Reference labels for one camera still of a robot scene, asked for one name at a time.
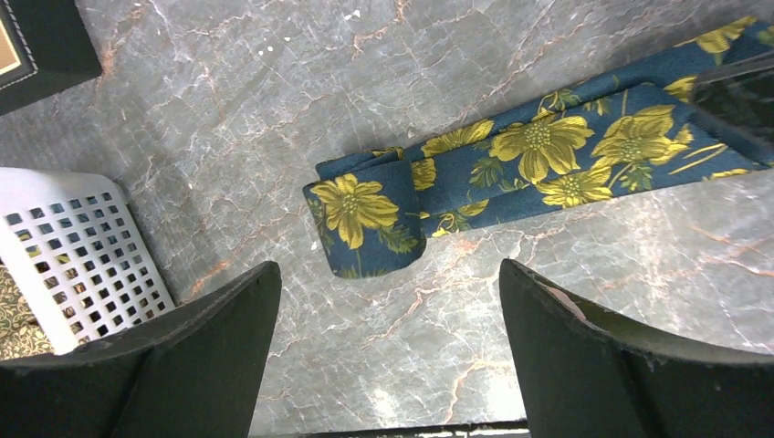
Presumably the olive green tie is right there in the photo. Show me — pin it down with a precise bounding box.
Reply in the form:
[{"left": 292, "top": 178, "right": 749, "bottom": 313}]
[{"left": 1, "top": 266, "right": 54, "bottom": 360}]

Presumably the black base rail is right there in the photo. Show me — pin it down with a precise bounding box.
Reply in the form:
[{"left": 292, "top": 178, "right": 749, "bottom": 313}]
[{"left": 304, "top": 421, "right": 531, "bottom": 438}]

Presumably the white plastic basket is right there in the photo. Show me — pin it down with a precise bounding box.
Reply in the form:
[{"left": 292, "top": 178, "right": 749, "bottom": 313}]
[{"left": 1, "top": 167, "right": 176, "bottom": 354}]

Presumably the navy yellow floral tie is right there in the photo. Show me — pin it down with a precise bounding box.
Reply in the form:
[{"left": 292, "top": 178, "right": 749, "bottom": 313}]
[{"left": 303, "top": 16, "right": 773, "bottom": 279}]

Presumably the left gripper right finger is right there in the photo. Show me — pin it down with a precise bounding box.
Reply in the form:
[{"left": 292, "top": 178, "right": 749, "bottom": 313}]
[{"left": 499, "top": 259, "right": 773, "bottom": 437}]

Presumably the wooden tie organizer box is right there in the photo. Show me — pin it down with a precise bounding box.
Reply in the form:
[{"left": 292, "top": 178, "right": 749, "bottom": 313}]
[{"left": 1, "top": 1, "right": 102, "bottom": 115}]

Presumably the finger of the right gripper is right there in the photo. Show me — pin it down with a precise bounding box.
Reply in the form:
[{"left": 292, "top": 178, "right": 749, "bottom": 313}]
[{"left": 689, "top": 51, "right": 773, "bottom": 166}]

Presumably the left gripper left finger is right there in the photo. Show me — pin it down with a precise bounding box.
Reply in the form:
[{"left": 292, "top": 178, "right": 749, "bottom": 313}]
[{"left": 1, "top": 261, "right": 282, "bottom": 437}]

